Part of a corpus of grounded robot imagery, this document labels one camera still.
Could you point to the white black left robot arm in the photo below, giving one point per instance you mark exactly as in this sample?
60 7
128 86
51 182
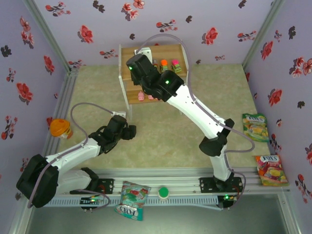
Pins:
75 152

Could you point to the aluminium side rail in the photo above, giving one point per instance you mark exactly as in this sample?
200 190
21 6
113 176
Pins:
62 97

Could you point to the grey topped toy truck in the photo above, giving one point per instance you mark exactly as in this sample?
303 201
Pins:
154 64

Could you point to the aluminium corner post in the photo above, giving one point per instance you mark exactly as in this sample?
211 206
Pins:
263 31
44 29

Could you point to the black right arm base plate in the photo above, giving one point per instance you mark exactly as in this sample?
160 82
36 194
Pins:
206 185

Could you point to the pink plastic pig toy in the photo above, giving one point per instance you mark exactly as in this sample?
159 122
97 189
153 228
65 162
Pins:
141 95
150 97

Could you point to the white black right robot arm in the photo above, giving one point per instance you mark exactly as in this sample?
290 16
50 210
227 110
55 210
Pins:
195 112

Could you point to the tiger cup with orange lid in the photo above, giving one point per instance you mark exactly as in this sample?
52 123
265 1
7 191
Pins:
58 126

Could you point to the teal red Fox's candy bag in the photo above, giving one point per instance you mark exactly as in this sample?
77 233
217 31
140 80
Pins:
131 195

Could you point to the aluminium frame bar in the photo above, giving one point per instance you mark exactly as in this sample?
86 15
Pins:
17 224
291 219

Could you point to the pink topped toy truck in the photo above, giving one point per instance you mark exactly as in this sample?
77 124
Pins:
176 65

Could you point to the green yellow Fox's candy bag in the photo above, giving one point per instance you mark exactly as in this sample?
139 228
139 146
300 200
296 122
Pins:
254 129

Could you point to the wooden shelf with white frame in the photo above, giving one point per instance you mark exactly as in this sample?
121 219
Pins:
168 52

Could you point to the orange red Fox's candy bag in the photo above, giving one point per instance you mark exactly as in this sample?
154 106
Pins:
271 170

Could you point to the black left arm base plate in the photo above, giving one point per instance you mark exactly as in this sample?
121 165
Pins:
108 186

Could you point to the long aluminium base rail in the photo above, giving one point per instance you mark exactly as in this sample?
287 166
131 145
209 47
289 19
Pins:
185 180

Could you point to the green push button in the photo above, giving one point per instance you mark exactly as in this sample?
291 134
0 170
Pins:
163 192

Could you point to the black controller board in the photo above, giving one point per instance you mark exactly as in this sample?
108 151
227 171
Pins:
86 201
228 200

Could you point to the orange topped toy truck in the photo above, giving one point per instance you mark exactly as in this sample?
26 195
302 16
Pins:
163 65

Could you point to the beige green table mat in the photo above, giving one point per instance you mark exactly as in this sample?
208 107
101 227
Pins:
97 85

